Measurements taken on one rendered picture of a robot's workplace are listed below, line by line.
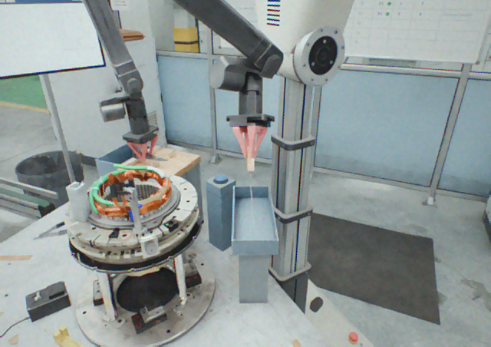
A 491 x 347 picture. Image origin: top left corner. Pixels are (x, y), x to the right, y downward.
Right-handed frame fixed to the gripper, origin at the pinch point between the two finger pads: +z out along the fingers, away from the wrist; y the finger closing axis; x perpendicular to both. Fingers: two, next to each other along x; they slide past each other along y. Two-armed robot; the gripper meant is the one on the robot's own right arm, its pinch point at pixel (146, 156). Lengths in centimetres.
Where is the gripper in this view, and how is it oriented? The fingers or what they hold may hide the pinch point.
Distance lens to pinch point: 117.0
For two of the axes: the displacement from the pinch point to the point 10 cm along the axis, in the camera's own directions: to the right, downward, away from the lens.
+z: 0.4, 8.8, 4.7
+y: -4.1, 4.4, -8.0
